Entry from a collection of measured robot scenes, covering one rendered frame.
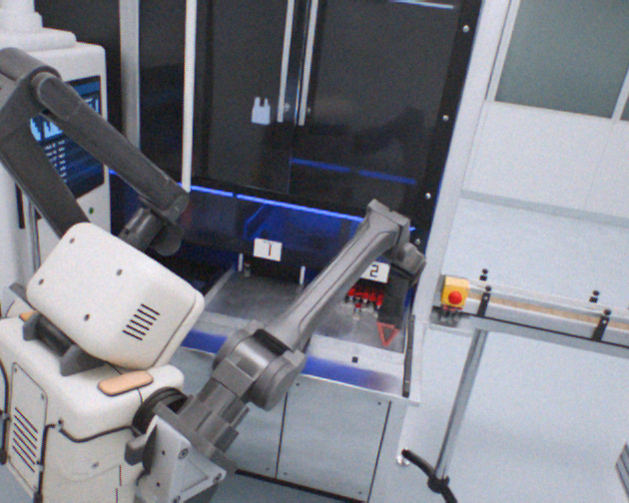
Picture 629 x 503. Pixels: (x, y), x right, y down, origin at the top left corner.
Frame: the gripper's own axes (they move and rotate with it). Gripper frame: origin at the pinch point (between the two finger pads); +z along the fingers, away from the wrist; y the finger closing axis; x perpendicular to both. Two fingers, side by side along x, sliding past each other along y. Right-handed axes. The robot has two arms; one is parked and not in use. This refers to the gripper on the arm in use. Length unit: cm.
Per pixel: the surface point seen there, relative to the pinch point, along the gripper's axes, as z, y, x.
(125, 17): -73, 15, 87
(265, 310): 3.0, 10.9, 36.8
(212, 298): 3, 11, 54
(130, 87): -55, 17, 86
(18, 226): -23, -29, 87
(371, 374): 6.0, -8.1, 1.9
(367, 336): 3.5, 9.3, 5.2
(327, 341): 2.8, -1.2, 15.3
